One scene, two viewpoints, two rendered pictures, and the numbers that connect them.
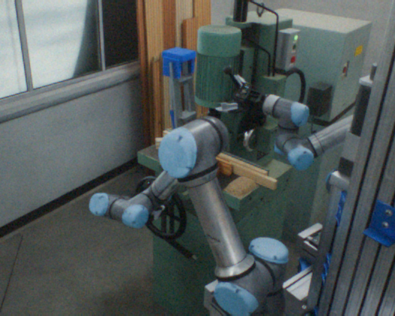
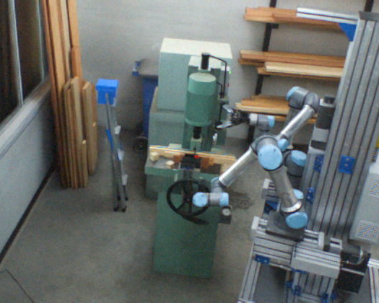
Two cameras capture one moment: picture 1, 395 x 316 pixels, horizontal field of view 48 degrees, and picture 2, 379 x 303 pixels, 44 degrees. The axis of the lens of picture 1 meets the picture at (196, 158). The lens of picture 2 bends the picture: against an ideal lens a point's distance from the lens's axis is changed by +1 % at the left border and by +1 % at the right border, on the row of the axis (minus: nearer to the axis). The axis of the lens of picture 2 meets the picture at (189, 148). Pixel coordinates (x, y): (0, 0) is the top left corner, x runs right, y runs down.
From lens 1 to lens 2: 179 cm
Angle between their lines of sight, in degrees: 32
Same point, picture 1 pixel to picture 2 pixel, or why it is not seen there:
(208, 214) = (284, 182)
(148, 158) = (156, 168)
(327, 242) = (307, 182)
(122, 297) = (131, 278)
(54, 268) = (62, 281)
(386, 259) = (346, 179)
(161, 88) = (73, 112)
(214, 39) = (206, 85)
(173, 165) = (271, 163)
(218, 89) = (207, 114)
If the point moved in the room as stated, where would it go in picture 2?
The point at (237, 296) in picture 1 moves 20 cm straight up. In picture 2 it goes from (302, 216) to (310, 185)
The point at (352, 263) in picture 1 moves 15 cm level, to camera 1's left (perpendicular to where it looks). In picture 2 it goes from (328, 187) to (311, 193)
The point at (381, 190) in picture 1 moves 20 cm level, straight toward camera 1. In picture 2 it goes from (343, 151) to (359, 169)
